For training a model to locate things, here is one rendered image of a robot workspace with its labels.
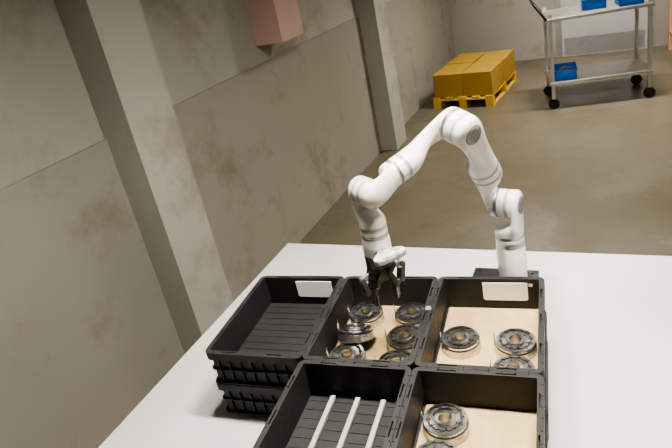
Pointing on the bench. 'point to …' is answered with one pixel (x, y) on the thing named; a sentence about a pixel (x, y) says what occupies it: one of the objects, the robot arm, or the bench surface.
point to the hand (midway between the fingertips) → (386, 297)
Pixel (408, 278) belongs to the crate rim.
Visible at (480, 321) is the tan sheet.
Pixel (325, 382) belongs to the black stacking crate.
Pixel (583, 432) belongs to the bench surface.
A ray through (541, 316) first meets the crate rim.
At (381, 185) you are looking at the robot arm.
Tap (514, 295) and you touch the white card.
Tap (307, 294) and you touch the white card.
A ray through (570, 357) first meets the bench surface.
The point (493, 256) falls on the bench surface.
